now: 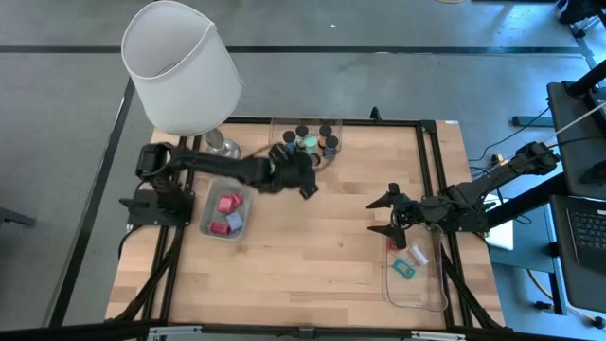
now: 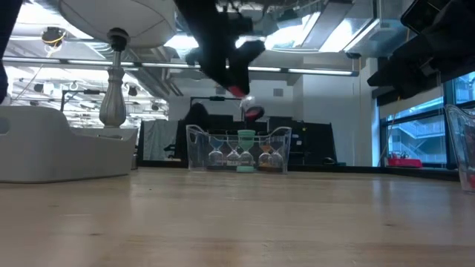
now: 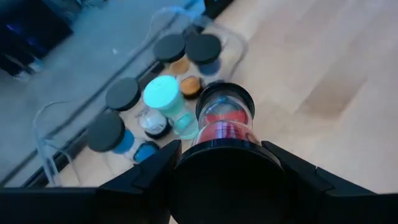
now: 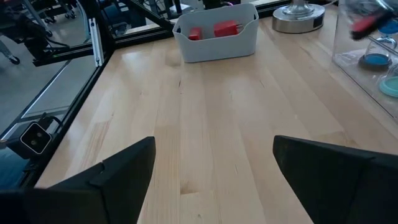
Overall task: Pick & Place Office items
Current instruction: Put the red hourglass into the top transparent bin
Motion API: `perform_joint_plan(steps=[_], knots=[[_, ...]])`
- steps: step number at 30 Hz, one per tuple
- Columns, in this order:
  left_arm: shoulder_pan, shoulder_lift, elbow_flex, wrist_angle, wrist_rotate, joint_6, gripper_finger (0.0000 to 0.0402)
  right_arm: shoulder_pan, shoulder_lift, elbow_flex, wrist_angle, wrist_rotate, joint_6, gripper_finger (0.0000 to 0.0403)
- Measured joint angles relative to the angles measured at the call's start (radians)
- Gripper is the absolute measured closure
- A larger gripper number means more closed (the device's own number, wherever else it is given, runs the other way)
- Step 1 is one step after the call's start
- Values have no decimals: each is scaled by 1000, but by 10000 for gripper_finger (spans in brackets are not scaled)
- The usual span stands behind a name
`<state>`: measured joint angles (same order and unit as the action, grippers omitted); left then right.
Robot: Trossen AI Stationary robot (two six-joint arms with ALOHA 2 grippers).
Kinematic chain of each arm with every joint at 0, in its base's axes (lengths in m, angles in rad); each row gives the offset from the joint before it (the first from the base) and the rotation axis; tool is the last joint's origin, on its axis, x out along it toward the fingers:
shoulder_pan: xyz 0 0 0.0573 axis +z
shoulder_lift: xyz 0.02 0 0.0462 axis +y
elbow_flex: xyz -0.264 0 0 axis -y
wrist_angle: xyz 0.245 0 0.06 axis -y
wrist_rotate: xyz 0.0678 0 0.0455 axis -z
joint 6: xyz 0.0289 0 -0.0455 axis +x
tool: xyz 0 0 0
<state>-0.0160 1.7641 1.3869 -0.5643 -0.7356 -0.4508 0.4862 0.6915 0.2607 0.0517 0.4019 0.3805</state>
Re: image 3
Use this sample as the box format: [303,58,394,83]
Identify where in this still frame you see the red sand hourglass black caps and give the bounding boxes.
[169,82,292,224]

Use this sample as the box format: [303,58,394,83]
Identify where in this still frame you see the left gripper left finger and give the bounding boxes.
[0,139,183,224]

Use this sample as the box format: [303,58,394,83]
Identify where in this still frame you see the black cylinder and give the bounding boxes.
[185,33,223,85]

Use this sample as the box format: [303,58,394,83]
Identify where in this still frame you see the orange sand hourglass black caps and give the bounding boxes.
[152,33,205,100]

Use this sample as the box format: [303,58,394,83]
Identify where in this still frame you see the mint green hourglass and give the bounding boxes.
[142,74,200,141]

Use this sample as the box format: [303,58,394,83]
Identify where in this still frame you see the blue sand hourglass black caps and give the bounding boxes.
[87,111,160,165]

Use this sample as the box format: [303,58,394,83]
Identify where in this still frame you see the clear plastic bin with label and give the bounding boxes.
[32,6,249,187]

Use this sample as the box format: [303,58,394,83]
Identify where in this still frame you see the white sand hourglass black caps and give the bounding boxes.
[104,77,174,140]

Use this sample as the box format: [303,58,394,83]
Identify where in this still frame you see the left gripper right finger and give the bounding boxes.
[261,140,398,224]

